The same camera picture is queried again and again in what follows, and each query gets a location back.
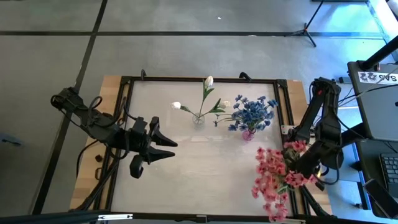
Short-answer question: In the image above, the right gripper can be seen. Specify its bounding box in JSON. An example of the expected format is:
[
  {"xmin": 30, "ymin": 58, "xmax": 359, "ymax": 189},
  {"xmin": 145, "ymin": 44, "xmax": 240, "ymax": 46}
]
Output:
[{"xmin": 292, "ymin": 141, "xmax": 330, "ymax": 178}]

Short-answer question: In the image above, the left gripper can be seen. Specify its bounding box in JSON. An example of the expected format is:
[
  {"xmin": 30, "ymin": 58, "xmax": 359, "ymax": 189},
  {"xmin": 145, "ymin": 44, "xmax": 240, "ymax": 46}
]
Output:
[{"xmin": 124, "ymin": 116, "xmax": 178, "ymax": 165}]

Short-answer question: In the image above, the white artificial tulip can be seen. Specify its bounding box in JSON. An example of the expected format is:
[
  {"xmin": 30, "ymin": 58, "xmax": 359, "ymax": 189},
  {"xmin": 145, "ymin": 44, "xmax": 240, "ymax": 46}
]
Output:
[
  {"xmin": 170, "ymin": 101, "xmax": 200, "ymax": 121},
  {"xmin": 200, "ymin": 98, "xmax": 231, "ymax": 121},
  {"xmin": 198, "ymin": 75, "xmax": 215, "ymax": 121}
]

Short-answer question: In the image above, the clear glass vase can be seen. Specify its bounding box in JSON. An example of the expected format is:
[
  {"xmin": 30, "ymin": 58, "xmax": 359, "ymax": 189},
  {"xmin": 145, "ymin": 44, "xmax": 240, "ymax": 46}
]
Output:
[{"xmin": 192, "ymin": 112, "xmax": 206, "ymax": 127}]

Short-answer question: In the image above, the small blue flower bunch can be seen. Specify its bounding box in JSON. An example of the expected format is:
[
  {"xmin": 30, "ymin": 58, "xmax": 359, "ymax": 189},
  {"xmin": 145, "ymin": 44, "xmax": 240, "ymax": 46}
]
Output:
[{"xmin": 257, "ymin": 95, "xmax": 282, "ymax": 138}]

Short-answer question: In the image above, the large blue flower bunch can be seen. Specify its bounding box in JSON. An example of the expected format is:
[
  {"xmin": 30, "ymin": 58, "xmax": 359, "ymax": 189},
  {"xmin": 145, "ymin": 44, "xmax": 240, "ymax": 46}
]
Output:
[{"xmin": 213, "ymin": 94, "xmax": 275, "ymax": 133}]

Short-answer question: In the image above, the black side desk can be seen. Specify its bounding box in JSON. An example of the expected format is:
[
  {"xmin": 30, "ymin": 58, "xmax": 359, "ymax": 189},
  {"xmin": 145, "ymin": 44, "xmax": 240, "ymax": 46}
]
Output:
[{"xmin": 316, "ymin": 123, "xmax": 398, "ymax": 220}]

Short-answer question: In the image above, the black smartphone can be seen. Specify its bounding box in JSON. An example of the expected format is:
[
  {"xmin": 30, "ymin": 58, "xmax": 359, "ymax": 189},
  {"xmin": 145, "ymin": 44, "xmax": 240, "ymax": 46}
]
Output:
[{"xmin": 363, "ymin": 178, "xmax": 396, "ymax": 219}]

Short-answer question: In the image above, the black keyboard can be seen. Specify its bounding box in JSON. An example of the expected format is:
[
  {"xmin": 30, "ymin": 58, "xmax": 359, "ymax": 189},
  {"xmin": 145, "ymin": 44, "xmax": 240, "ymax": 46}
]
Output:
[{"xmin": 378, "ymin": 152, "xmax": 398, "ymax": 198}]

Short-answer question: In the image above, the grey laptop with sticker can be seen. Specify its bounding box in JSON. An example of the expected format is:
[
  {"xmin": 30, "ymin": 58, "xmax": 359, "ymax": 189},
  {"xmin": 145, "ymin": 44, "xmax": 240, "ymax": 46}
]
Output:
[{"xmin": 346, "ymin": 60, "xmax": 398, "ymax": 142}]

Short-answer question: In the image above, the black pole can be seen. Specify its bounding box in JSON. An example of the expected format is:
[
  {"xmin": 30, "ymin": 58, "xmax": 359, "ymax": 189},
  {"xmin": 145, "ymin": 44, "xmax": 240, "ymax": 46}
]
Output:
[{"xmin": 359, "ymin": 35, "xmax": 398, "ymax": 71}]

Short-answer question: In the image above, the black tripod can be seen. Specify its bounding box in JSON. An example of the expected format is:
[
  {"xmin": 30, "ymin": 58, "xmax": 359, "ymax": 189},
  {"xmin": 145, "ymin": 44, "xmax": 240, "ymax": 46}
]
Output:
[{"xmin": 284, "ymin": 0, "xmax": 325, "ymax": 48}]

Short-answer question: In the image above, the small grey object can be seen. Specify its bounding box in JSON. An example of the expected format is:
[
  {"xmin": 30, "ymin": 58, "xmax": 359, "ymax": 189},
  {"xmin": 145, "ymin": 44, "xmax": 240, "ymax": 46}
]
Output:
[{"xmin": 0, "ymin": 133, "xmax": 24, "ymax": 147}]

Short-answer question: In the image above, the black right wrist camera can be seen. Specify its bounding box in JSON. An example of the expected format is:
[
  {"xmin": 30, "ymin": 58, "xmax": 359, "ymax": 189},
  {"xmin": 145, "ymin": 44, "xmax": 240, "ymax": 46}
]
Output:
[{"xmin": 329, "ymin": 149, "xmax": 345, "ymax": 171}]

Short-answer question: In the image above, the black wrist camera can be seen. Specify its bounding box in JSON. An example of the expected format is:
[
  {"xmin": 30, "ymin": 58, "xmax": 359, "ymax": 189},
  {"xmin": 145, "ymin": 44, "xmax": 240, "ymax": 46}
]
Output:
[
  {"xmin": 129, "ymin": 154, "xmax": 146, "ymax": 179},
  {"xmin": 329, "ymin": 149, "xmax": 345, "ymax": 171}
]

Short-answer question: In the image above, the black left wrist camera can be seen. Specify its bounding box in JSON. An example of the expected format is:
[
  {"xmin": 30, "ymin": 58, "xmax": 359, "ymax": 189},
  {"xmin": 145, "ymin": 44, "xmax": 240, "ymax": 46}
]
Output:
[{"xmin": 129, "ymin": 154, "xmax": 146, "ymax": 179}]

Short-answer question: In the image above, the black aluminium frame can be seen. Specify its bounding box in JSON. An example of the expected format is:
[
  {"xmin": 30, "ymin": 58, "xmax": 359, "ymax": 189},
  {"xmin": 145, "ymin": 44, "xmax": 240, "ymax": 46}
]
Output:
[{"xmin": 70, "ymin": 68, "xmax": 333, "ymax": 224}]

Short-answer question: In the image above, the black cable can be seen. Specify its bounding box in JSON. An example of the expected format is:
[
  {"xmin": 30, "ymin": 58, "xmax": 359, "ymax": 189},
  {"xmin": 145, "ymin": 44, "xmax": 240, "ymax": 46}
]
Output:
[{"xmin": 76, "ymin": 136, "xmax": 103, "ymax": 180}]

